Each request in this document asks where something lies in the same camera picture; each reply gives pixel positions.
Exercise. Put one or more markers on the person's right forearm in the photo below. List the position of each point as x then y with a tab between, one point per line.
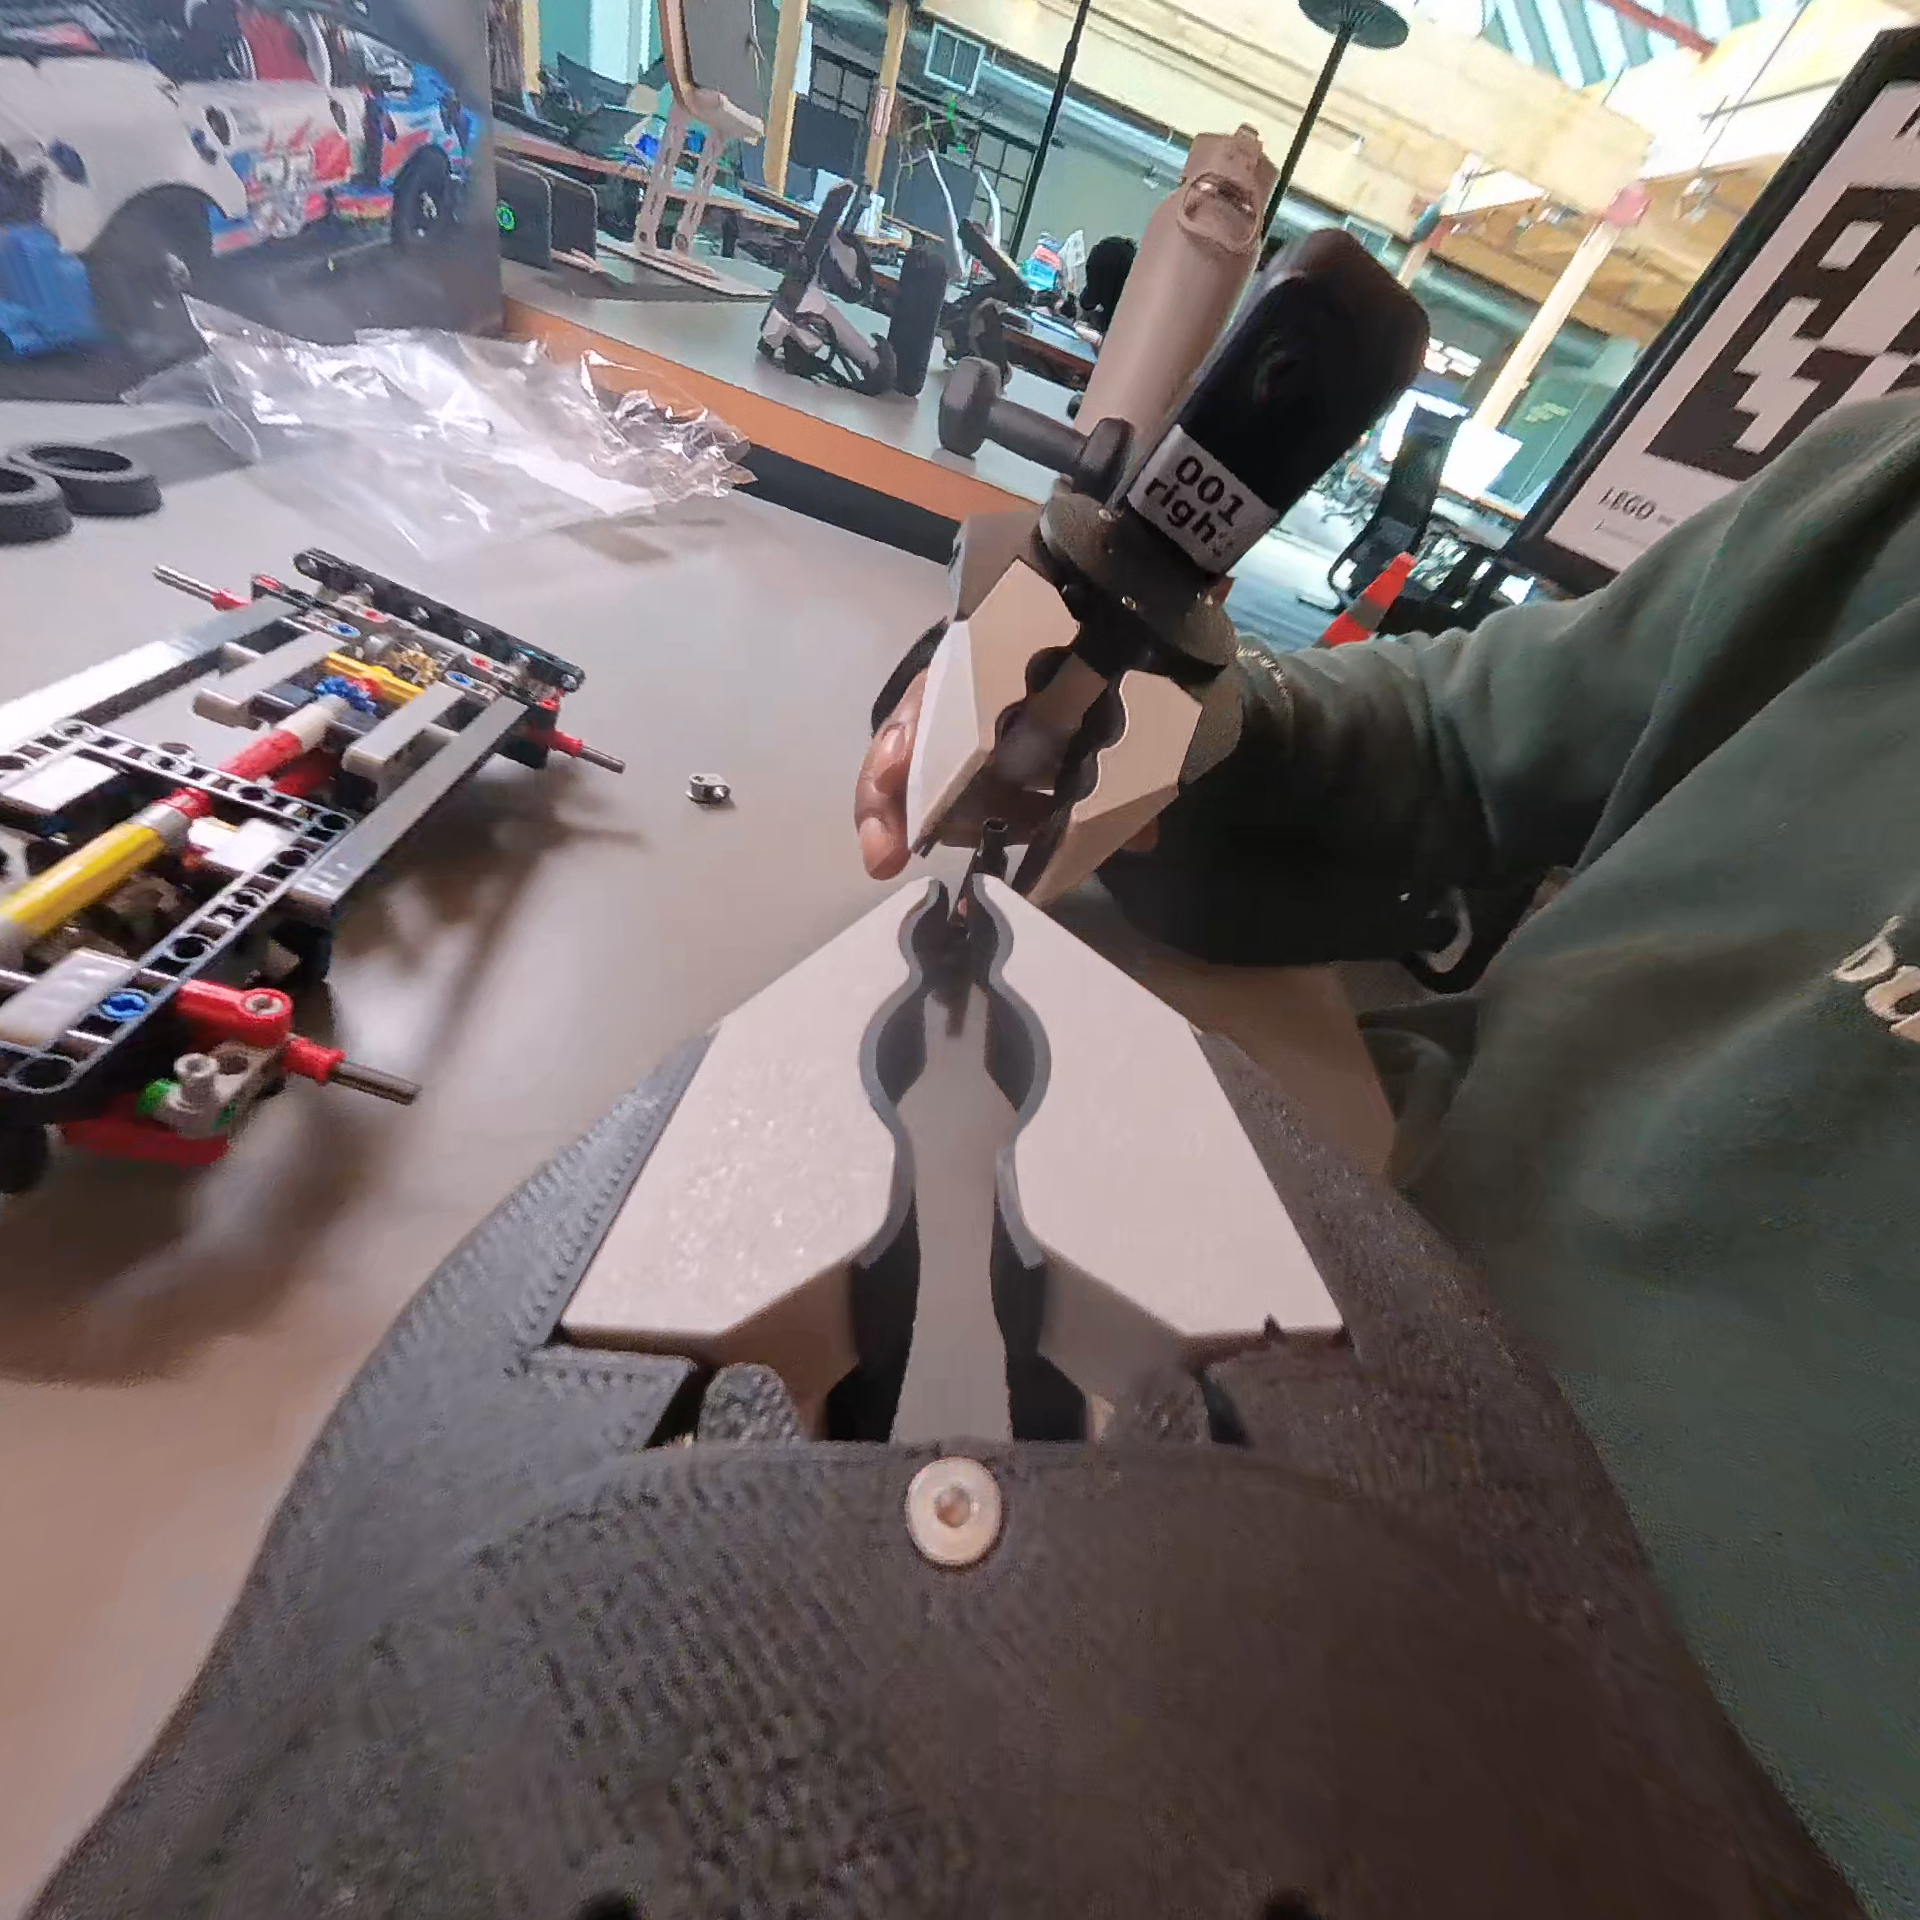
1382	780

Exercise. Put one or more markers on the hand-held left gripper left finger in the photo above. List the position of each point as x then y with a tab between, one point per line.
735	1185

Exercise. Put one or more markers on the small black lego connector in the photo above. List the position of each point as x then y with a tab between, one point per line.
975	884

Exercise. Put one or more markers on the black floor lamp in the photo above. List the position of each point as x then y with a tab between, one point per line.
1337	90

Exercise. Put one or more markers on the lego set box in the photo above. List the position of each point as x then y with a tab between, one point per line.
225	149

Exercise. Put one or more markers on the black office chair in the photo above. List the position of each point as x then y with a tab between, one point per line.
1402	495

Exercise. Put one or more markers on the orange traffic cone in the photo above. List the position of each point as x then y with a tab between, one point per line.
1372	600

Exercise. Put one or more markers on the black lego tyre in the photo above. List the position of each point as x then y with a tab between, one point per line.
38	516
135	488

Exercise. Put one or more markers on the black white patterned board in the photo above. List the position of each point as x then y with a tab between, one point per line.
1770	299

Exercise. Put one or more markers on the desk with orange edge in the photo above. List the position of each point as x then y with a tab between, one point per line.
722	345

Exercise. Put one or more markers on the lego car chassis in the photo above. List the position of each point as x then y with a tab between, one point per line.
435	728

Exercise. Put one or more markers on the small grey lego connector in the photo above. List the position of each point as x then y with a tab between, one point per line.
710	787

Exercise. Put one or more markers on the person's green sweatshirt torso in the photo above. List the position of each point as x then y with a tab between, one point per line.
1724	1200

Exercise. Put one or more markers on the grey black wheeled robot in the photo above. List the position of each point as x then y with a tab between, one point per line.
841	299

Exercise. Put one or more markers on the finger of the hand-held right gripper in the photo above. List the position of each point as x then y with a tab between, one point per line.
975	675
1148	749

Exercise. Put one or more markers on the clear plastic bag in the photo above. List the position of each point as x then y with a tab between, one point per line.
422	421

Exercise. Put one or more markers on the person's right hand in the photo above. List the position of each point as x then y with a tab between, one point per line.
885	809

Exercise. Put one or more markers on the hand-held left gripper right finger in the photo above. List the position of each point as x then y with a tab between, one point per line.
1172	1200

